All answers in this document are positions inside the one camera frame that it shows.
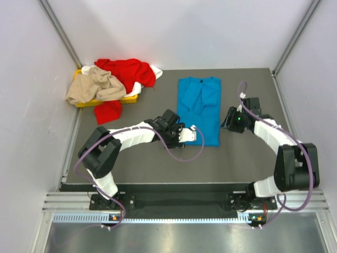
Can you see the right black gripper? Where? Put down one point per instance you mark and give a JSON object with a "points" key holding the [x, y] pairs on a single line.
{"points": [[228, 122]]}

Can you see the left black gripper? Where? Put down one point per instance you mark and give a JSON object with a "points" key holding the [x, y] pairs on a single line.
{"points": [[175, 143]]}

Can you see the blue t shirt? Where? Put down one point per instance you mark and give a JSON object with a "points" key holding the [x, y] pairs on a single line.
{"points": [[199, 104]]}

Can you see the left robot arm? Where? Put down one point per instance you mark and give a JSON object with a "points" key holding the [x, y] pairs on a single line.
{"points": [[100, 151]]}

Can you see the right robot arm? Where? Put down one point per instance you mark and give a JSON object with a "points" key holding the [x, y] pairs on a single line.
{"points": [[296, 166]]}

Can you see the yellow plastic bin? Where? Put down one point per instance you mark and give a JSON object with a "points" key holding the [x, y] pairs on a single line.
{"points": [[127, 100]]}

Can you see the white t shirt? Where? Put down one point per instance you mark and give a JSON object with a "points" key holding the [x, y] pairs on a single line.
{"points": [[137, 88]]}

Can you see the red t shirt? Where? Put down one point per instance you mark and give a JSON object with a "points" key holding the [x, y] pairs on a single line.
{"points": [[127, 72]]}

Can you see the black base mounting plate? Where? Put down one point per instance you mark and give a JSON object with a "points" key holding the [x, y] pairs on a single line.
{"points": [[223, 200]]}

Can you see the beige t shirt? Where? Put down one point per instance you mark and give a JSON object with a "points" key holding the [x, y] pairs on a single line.
{"points": [[95, 83]]}

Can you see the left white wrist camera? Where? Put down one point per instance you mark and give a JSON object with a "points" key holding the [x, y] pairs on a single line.
{"points": [[188, 134]]}

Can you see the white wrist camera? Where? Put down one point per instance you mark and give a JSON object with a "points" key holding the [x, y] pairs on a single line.
{"points": [[241, 98], [188, 134]]}

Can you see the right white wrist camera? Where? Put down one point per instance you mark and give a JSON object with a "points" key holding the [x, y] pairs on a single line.
{"points": [[241, 98]]}

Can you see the aluminium frame rail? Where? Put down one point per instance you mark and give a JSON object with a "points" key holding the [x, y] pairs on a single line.
{"points": [[79, 201]]}

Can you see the right corner aluminium post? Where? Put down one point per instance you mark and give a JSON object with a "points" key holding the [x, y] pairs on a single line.
{"points": [[309, 13]]}

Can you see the corner aluminium post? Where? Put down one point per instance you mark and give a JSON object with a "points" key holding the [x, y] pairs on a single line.
{"points": [[309, 13], [47, 8]]}

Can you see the left corner aluminium post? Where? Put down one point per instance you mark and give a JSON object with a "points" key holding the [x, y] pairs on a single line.
{"points": [[47, 8]]}

